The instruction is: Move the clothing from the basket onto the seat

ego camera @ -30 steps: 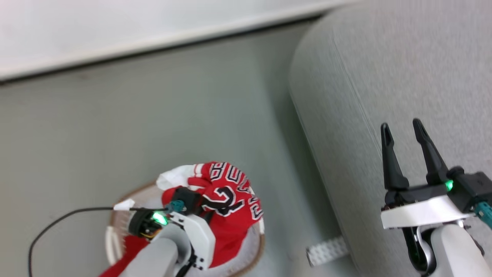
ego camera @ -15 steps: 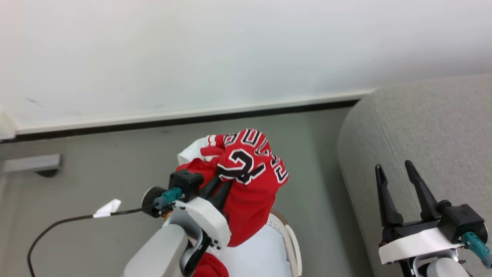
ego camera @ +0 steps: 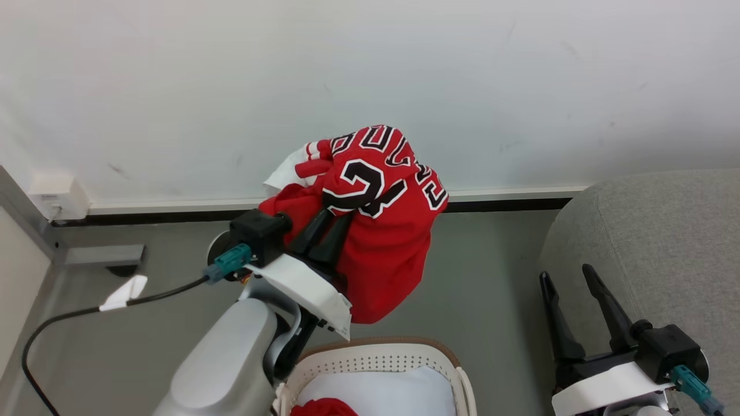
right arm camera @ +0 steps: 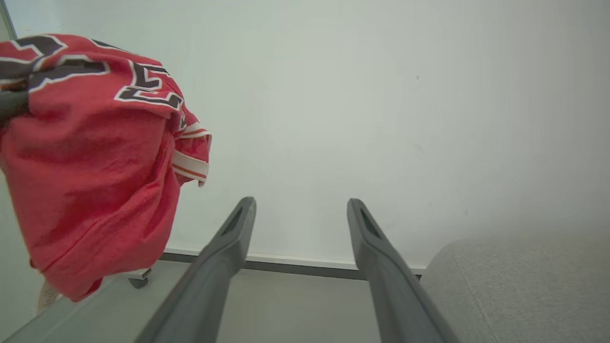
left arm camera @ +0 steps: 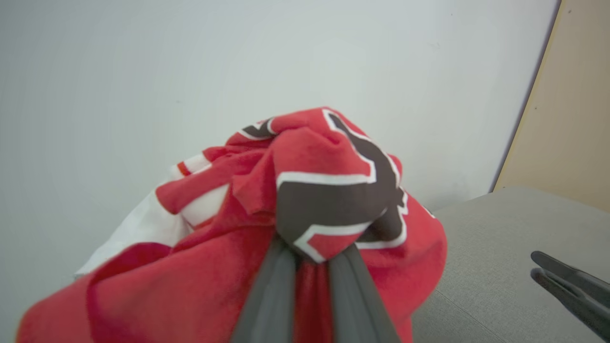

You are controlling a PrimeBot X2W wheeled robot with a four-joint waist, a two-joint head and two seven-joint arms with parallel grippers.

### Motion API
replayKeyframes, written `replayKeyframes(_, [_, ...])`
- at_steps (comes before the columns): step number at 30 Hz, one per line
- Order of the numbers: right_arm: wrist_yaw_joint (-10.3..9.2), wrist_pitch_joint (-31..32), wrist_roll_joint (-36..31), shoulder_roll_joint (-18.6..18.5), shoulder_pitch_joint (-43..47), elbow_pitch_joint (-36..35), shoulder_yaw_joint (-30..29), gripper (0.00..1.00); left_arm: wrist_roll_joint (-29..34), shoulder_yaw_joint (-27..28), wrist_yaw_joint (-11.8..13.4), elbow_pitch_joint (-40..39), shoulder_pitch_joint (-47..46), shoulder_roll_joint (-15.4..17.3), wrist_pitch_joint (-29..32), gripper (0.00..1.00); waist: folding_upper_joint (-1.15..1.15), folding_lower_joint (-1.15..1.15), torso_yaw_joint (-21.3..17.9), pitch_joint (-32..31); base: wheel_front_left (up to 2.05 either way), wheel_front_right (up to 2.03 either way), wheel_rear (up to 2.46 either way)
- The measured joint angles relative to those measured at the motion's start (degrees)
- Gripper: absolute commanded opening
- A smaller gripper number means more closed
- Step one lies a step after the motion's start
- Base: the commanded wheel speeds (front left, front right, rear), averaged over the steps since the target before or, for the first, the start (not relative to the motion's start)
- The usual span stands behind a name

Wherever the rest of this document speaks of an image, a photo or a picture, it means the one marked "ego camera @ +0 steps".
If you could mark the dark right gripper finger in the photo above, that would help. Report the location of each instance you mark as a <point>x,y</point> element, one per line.
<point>562,335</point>
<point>613,320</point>

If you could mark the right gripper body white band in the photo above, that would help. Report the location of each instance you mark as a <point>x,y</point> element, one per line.
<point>601,390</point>

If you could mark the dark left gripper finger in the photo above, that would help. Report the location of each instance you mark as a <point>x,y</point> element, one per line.
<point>312,234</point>
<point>336,242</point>

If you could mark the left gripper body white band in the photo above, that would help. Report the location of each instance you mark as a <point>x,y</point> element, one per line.
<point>312,292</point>

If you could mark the red basketball jersey black lettering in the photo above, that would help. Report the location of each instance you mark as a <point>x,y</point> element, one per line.
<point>387,254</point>

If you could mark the red garment with white trim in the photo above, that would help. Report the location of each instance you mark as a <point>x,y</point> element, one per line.
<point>322,408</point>

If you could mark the white and grey right robot arm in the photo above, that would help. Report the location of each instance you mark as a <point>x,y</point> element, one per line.
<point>647,412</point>

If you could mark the white and grey left robot arm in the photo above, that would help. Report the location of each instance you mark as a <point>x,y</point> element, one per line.
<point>222,370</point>

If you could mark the white laundry basket brown rim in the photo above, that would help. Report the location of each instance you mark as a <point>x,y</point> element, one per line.
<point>376,355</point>

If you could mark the grey fabric sofa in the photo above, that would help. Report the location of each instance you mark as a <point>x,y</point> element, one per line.
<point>665,248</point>

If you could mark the white cloth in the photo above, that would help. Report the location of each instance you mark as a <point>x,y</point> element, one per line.
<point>393,393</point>

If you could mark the beige partition panel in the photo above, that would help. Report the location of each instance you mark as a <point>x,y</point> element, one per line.
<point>20,277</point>

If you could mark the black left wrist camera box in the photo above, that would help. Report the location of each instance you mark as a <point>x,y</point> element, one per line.
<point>257,234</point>

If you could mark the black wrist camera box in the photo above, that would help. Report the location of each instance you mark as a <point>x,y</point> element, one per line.
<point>257,234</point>
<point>670,349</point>

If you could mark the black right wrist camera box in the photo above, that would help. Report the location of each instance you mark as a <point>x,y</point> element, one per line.
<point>670,349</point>

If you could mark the black frame foot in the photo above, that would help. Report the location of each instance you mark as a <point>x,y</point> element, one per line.
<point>122,270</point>

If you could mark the grey metal frame leg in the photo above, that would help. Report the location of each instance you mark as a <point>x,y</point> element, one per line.
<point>98,254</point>

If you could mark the white wall socket box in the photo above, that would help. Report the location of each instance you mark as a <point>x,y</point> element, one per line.
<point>58,196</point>

